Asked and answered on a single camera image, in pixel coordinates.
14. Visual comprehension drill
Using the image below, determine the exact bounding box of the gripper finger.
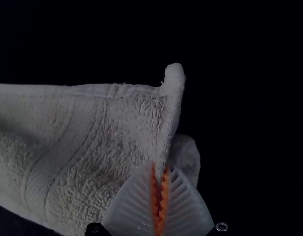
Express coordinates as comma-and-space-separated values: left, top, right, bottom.
162, 164, 229, 236
85, 161, 165, 236

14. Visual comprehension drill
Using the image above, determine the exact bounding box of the pale towel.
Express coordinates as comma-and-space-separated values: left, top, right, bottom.
0, 62, 202, 236

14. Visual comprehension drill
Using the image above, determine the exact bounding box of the black mat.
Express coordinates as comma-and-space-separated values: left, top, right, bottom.
0, 0, 303, 236

